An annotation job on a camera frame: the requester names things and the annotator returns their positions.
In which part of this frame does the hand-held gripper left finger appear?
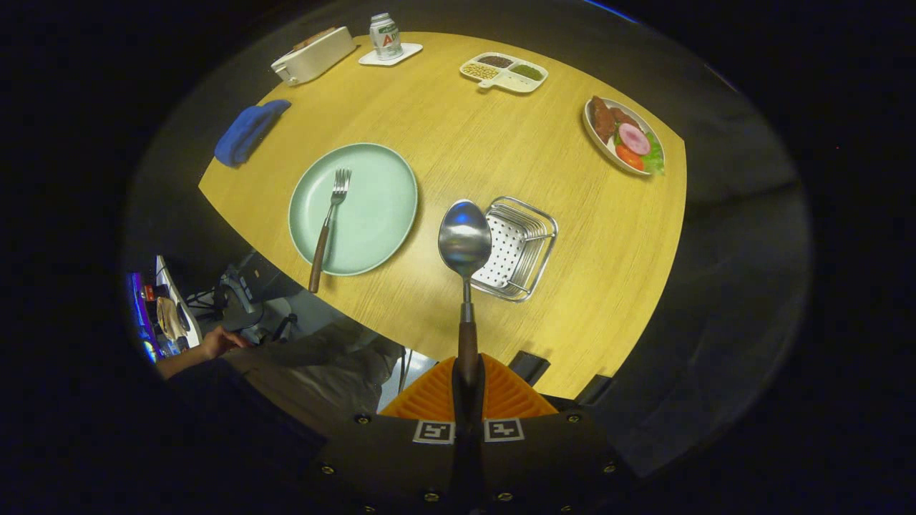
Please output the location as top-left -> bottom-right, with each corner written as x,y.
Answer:
308,355 -> 469,515

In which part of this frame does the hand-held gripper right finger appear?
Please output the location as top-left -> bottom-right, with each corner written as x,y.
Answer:
469,354 -> 625,515

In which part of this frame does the wooden-handled metal spoon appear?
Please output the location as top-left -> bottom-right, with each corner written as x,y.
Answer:
437,199 -> 494,387

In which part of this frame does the wooden-handled metal fork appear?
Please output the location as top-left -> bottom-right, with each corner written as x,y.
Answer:
308,168 -> 353,294

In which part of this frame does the person's dark top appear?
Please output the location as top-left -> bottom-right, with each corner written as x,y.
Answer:
168,358 -> 337,473

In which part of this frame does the pale green round plate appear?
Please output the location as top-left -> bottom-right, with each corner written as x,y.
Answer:
288,142 -> 419,278

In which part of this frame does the black stand equipment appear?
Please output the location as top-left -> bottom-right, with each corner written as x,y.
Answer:
215,250 -> 301,344

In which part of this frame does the white flat board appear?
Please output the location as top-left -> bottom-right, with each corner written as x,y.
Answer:
155,255 -> 203,349

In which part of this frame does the white oval food plate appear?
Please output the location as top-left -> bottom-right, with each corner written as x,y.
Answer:
582,96 -> 666,177

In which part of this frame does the tan rounded object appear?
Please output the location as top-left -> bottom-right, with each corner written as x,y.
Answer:
157,297 -> 188,340

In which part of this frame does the green lettuce leaf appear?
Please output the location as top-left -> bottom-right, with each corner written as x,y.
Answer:
640,132 -> 666,176

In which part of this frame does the pink round ham slice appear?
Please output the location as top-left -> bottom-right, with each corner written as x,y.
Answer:
618,122 -> 651,156

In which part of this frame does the white divided bean dish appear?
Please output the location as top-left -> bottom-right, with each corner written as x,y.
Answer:
459,51 -> 550,94

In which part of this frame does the glowing computer screen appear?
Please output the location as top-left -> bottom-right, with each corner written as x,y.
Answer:
127,272 -> 162,362

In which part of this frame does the blue folded cloth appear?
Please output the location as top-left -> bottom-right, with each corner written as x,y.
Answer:
214,99 -> 293,169

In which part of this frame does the white square coaster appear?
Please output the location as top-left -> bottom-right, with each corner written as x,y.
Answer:
358,43 -> 424,67

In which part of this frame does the white toaster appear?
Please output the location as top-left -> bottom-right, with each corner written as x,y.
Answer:
271,26 -> 357,87

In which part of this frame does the small white drink bottle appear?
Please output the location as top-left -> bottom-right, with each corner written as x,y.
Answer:
369,12 -> 404,60

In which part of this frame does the toasted bread slice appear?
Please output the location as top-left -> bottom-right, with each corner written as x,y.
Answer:
292,27 -> 337,51

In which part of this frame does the metal wire drainer basket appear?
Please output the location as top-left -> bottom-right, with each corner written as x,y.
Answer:
469,196 -> 559,303

